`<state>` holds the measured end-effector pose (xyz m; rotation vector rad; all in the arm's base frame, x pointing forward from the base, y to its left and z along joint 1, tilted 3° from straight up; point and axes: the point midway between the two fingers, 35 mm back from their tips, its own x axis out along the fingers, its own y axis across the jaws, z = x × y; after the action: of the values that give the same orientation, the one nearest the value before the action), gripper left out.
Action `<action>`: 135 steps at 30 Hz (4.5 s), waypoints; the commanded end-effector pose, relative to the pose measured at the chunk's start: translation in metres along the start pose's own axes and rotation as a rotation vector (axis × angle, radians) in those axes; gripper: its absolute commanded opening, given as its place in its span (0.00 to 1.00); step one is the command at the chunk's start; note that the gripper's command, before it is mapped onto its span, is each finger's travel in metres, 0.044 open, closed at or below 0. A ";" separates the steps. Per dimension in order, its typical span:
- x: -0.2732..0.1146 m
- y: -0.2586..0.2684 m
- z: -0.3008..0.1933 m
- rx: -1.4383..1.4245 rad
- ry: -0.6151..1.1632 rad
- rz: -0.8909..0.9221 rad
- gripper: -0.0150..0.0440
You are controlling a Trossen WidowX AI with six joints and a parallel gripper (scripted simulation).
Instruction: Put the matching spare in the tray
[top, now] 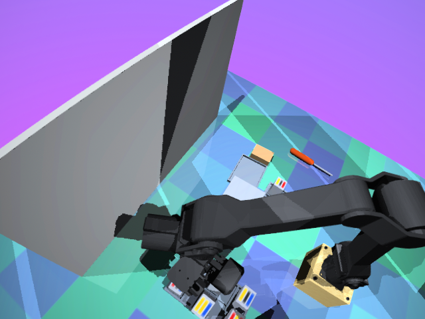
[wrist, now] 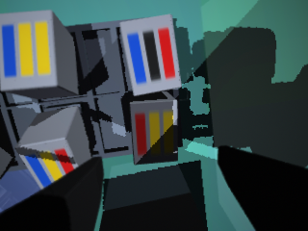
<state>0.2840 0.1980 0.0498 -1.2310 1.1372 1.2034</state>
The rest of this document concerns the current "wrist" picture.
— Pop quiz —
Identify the grey cube with blue, yellow and red stripes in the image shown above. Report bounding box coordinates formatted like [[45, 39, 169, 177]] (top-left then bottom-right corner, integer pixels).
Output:
[[14, 106, 93, 189]]

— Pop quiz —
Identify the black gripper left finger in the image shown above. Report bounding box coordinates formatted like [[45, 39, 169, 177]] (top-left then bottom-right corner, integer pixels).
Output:
[[0, 157, 104, 231]]

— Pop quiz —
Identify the grey panel with blue, black and red stripes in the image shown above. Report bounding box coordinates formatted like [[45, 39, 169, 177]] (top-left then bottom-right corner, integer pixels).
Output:
[[119, 13, 182, 96]]

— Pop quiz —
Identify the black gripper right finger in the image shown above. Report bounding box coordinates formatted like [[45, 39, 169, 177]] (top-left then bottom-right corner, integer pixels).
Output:
[[218, 145, 308, 231]]

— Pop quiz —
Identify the grey box with blue and yellow stripes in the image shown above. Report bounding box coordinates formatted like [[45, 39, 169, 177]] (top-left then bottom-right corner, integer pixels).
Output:
[[0, 10, 79, 99]]

